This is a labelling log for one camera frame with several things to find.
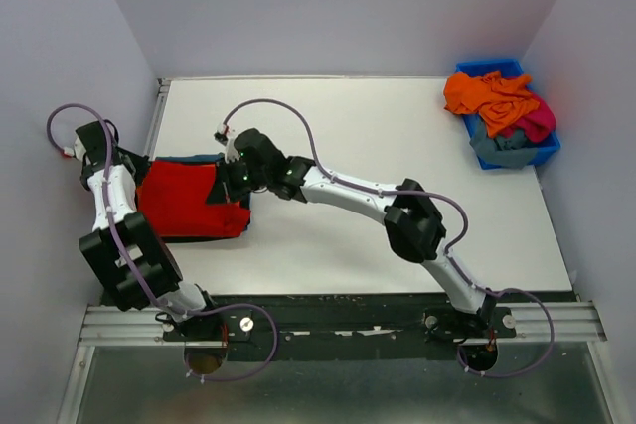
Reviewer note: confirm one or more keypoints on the magenta t shirt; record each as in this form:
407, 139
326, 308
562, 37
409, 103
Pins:
538, 124

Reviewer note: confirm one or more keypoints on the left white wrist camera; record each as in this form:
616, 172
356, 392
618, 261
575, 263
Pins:
76, 151

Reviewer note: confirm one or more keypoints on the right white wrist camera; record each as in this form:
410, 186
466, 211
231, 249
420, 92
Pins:
226, 137

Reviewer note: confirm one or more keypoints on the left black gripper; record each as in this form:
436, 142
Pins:
142, 165

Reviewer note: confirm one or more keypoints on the red t shirt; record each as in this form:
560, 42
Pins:
172, 198

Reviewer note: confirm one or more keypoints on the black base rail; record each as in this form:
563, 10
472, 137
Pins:
341, 327

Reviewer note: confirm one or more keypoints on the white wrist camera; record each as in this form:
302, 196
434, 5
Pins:
76, 151
226, 137

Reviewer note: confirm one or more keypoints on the grey t shirt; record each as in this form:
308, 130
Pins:
514, 152

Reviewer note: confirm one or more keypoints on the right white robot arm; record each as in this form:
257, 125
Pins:
413, 223

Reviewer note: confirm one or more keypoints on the aluminium frame rail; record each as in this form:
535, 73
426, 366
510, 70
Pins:
527, 323

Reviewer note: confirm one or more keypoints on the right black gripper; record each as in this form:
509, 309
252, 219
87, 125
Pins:
234, 194

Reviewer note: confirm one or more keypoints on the folded teal t shirt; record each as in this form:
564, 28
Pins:
194, 159

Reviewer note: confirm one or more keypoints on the crumpled orange t shirt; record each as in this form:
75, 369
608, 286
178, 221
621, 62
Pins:
499, 101

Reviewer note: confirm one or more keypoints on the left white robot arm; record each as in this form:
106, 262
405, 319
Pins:
131, 262

